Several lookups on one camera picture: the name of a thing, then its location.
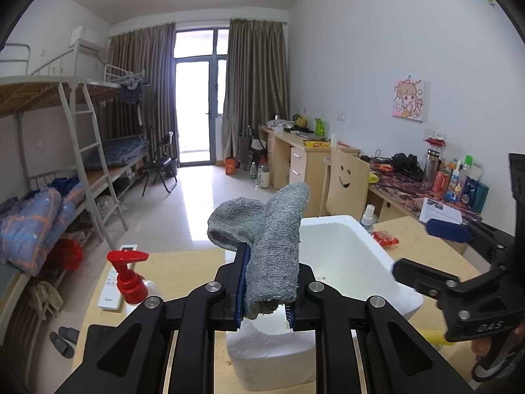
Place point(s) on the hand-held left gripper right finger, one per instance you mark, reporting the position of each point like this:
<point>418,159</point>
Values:
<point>291,318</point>

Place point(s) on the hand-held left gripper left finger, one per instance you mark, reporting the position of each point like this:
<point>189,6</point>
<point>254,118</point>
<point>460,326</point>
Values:
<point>242,283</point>

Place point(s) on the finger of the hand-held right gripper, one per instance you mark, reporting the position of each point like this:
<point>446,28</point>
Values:
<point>418,275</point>
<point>447,232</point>

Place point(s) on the grey towel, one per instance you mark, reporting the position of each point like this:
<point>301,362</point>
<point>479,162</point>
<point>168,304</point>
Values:
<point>275,246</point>

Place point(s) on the white foam box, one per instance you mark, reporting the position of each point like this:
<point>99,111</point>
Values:
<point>340,246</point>

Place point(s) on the person's right hand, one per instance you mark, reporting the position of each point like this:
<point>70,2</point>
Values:
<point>480,347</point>

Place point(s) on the printed paper sheet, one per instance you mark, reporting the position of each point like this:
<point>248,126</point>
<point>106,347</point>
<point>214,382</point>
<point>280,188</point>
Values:
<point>441,211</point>

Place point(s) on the blue tube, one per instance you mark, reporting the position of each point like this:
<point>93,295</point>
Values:
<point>480,196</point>

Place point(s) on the red snack packet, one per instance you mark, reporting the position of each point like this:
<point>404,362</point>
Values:
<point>385,239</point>

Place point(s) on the red can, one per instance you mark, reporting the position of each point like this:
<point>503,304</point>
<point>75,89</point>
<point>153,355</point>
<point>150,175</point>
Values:
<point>439,181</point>

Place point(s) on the white bottle green cap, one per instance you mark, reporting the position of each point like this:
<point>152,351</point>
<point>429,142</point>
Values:
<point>466,172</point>

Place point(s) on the yellow cloth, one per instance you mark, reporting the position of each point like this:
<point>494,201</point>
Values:
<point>437,337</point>

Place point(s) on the clear thermos bottle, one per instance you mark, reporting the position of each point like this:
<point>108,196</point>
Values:
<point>432,166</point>

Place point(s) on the blue liquid spray bottle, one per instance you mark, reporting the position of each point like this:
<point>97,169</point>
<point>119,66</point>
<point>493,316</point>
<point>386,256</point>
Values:
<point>367,219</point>

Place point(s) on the black headphones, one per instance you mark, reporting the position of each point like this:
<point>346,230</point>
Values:
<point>406,164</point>

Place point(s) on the yellow plastic bag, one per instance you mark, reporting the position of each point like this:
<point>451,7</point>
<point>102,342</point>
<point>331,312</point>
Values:
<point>372,177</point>

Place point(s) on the white bucket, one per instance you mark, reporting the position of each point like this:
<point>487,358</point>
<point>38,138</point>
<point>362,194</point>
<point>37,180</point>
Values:
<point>263,179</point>

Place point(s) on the white bottle red pump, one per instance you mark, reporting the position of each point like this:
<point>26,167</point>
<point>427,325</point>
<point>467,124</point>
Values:
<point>127,279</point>

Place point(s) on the orange bag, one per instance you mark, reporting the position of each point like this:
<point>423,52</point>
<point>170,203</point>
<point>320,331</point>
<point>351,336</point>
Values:
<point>231,165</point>

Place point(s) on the white remote control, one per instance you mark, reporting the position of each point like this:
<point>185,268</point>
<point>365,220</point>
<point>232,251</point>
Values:
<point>113,287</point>

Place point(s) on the wooden desk with drawers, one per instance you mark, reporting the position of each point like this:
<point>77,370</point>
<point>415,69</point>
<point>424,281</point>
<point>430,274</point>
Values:
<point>303,164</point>

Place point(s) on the black folding chair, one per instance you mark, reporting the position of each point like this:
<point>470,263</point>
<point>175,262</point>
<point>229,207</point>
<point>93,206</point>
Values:
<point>160,164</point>

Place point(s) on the yellow box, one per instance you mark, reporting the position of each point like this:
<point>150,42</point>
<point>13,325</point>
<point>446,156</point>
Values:
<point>316,144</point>

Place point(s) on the green packet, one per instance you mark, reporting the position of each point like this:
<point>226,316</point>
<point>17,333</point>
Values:
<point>320,127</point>

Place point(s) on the red plastic bag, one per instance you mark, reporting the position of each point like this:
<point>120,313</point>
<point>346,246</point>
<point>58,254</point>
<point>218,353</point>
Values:
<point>67,254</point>

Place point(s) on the dark slipper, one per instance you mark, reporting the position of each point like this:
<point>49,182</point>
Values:
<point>70,333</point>
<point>61,344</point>

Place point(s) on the glass balcony door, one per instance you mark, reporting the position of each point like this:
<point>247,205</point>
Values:
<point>197,106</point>

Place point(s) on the blue plaid mattress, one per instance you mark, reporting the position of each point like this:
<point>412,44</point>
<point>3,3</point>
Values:
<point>115,152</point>

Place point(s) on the bunk bed ladder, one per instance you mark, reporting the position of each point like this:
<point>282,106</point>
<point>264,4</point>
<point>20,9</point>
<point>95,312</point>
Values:
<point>88,160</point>

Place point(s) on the beige cloth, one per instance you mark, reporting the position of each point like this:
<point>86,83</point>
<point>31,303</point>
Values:
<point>45,299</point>

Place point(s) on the brown curtain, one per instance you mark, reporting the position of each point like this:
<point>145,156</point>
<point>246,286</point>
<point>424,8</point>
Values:
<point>139,90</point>
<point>254,82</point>

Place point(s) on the blue cloth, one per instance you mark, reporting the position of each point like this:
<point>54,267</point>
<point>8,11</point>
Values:
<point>63,185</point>

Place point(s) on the blue orange patterned quilt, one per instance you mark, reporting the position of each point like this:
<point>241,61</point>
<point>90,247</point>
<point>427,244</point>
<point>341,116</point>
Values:
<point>37,225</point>

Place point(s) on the hanging dark clothes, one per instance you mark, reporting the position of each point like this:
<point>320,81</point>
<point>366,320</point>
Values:
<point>131,93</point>

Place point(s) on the metal bunk bed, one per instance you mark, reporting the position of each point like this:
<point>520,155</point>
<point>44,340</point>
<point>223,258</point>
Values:
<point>123,82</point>
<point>24,94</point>

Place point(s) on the white air conditioner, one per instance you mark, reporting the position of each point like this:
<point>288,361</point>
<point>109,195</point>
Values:
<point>84,36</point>

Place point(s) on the cartoon wall poster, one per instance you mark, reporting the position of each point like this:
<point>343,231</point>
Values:
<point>410,100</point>

